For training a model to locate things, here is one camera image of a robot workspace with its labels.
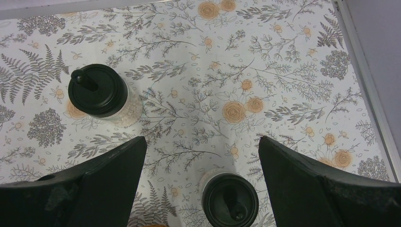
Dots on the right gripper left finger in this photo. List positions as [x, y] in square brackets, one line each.
[96, 193]

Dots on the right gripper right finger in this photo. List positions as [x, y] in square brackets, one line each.
[304, 192]

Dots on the black spout seed bottle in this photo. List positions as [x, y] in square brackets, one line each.
[99, 91]

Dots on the black cap white jar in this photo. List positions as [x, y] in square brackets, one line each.
[228, 199]

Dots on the floral table mat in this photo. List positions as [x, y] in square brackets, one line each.
[213, 76]

